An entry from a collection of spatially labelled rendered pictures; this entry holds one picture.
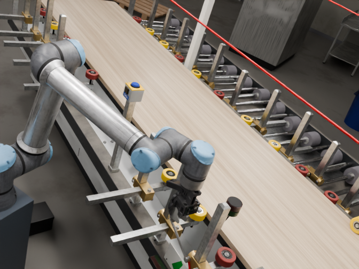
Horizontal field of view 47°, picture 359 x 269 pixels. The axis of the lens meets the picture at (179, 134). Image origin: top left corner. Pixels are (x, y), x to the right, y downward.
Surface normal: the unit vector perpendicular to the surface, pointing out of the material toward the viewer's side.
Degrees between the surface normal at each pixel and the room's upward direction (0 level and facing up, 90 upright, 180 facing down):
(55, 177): 0
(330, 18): 90
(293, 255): 0
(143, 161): 91
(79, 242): 0
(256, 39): 90
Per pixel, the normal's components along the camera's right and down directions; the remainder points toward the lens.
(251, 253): 0.28, -0.81
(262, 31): -0.50, 0.34
